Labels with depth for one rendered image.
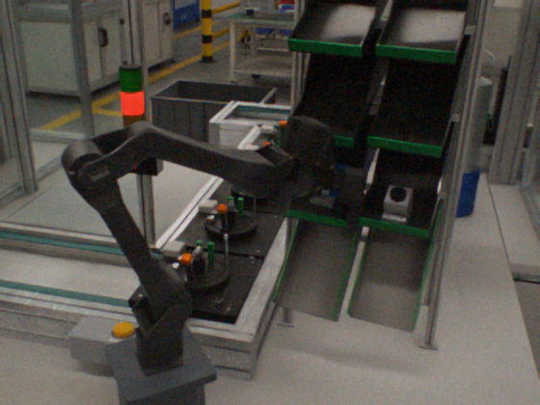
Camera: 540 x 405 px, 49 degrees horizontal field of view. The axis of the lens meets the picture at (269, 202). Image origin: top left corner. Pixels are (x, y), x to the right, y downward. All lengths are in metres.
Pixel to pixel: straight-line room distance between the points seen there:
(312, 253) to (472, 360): 0.42
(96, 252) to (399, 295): 0.77
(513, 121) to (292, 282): 1.26
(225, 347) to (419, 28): 0.71
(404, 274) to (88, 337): 0.64
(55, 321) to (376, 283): 0.68
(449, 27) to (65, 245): 1.06
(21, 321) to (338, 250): 0.70
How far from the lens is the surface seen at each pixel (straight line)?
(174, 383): 0.97
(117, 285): 1.48
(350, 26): 1.11
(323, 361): 1.33
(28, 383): 1.34
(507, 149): 2.31
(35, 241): 1.66
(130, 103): 1.38
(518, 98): 2.26
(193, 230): 1.58
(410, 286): 1.24
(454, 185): 1.23
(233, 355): 1.24
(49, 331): 1.40
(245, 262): 1.44
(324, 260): 1.25
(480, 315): 1.55
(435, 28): 1.11
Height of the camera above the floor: 1.70
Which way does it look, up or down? 25 degrees down
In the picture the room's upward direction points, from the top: 1 degrees clockwise
